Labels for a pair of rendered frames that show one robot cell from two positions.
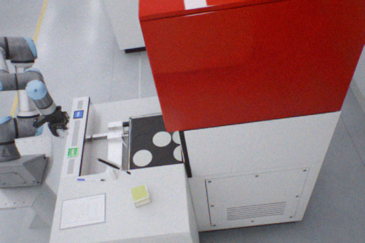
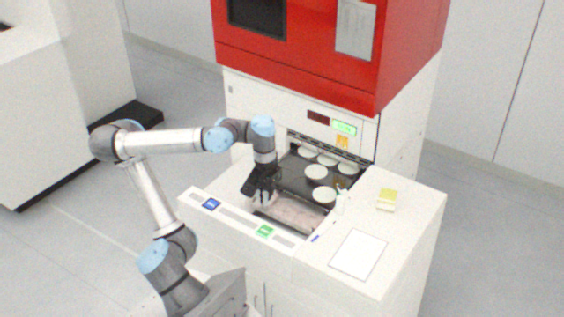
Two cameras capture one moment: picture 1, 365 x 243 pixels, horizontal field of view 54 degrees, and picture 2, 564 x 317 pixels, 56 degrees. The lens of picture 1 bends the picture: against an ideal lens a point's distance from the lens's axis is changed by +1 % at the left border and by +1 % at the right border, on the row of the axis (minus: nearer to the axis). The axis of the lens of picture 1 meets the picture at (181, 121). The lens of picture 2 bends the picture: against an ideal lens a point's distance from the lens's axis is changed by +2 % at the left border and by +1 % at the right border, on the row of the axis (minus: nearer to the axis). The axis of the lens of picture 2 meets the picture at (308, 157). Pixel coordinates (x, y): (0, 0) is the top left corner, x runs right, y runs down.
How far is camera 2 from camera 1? 176 cm
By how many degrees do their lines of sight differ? 45
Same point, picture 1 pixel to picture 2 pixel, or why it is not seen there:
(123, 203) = (377, 220)
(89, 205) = (355, 246)
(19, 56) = not seen: hidden behind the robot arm
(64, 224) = (361, 275)
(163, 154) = (337, 179)
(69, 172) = (291, 246)
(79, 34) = not seen: outside the picture
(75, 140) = (248, 223)
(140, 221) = (410, 218)
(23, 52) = not seen: hidden behind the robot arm
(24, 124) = (183, 239)
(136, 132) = (285, 183)
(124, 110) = (228, 188)
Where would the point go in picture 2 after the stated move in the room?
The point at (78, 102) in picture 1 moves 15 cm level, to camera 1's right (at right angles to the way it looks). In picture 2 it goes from (190, 198) to (212, 176)
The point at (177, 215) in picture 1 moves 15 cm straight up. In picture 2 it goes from (425, 194) to (431, 165)
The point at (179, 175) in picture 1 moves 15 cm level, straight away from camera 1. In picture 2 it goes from (382, 173) to (349, 162)
